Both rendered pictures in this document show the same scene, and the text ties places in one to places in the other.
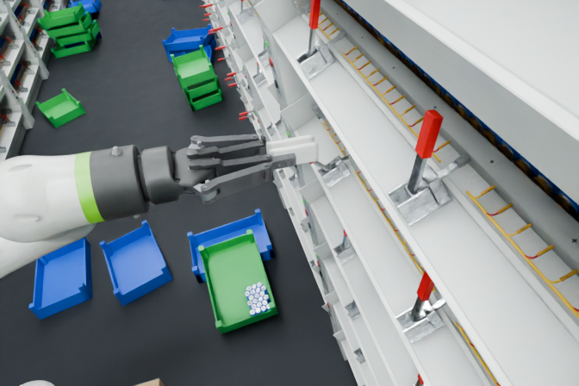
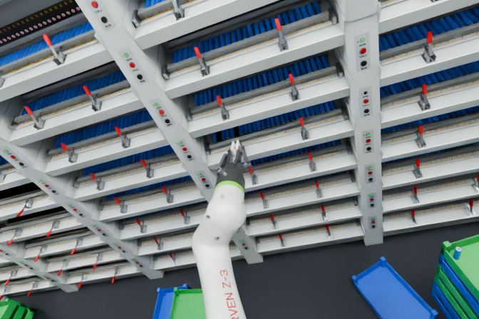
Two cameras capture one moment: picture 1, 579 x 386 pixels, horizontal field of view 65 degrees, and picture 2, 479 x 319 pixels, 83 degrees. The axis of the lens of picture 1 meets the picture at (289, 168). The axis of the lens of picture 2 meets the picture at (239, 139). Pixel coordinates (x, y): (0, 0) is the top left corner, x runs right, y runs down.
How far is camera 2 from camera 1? 0.80 m
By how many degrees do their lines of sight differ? 52
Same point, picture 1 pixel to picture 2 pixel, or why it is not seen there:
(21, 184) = (231, 196)
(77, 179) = (233, 184)
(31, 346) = not seen: outside the picture
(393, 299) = (295, 141)
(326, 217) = not seen: hidden behind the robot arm
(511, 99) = (322, 41)
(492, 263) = (316, 87)
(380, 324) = (286, 174)
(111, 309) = not seen: outside the picture
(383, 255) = (280, 141)
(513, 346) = (333, 87)
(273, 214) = (162, 285)
